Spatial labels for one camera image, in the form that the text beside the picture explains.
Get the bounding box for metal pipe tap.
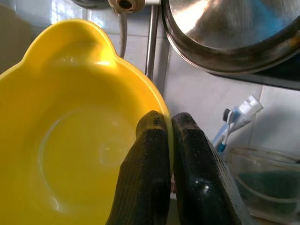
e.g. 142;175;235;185
145;4;160;82

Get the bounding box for white blue toothbrush dark bristles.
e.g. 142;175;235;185
217;108;235;152

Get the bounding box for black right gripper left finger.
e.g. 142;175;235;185
105;110;171;225

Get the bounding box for clear plastic bucket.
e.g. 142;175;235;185
226;145;300;223

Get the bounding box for light blue toothbrush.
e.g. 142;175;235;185
212;106;240;145

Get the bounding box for thin white valve hose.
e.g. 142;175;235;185
118;13;128;59

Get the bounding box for large shiny steel pan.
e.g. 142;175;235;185
161;0;300;75

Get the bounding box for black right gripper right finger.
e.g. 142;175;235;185
172;112;249;225

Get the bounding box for yellow plastic bowl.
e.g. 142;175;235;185
0;18;175;225

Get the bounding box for white toothpaste tube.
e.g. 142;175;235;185
232;95;264;132

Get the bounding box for dark blue tray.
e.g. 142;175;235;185
208;50;300;91

